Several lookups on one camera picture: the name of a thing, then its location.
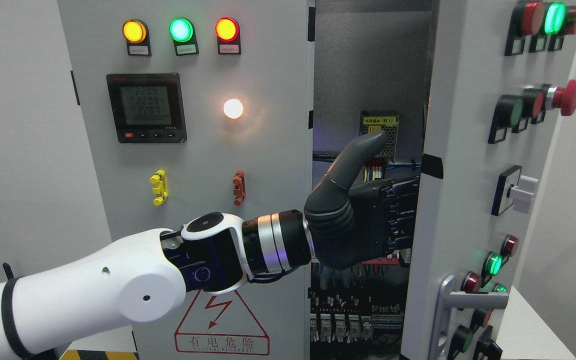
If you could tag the yellow indicator light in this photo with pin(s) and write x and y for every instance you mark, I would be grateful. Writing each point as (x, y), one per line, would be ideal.
(137, 37)

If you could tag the black digital power meter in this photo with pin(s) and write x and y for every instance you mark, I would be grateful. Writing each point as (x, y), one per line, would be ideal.
(147, 108)

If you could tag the yellow terminal connector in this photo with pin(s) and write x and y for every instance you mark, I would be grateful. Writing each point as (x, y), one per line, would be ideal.
(159, 187)

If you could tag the red electric hazard warning sticker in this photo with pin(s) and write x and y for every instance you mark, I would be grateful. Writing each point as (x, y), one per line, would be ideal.
(221, 324)

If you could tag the grey cabinet door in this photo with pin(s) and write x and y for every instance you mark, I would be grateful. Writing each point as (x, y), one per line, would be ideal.
(485, 114)
(272, 141)

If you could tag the green indicator light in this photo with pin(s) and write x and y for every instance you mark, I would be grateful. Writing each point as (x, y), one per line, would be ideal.
(182, 32)

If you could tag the dark grey robot hand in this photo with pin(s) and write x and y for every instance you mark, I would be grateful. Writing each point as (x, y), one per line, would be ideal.
(353, 224)

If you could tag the red indicator light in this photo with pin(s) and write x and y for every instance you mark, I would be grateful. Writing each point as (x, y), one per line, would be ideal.
(227, 32)

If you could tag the red emergency stop button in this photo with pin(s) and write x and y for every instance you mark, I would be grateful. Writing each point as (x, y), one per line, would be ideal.
(560, 97)

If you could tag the perforated metal power supply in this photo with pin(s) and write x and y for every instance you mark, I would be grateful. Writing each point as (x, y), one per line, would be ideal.
(389, 121)

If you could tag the white right door selector switch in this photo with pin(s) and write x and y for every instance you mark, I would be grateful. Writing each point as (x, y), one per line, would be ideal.
(514, 190)

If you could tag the black relay terminal row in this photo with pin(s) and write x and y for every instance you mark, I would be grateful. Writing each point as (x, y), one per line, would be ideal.
(363, 304)

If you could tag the red terminal connector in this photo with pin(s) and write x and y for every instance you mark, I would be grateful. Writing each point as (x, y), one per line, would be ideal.
(239, 187)

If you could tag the white glowing indicator lamp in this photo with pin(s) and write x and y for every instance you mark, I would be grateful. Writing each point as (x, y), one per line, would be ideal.
(233, 108)

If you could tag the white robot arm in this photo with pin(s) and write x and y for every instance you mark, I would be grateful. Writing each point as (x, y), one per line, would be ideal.
(144, 277)

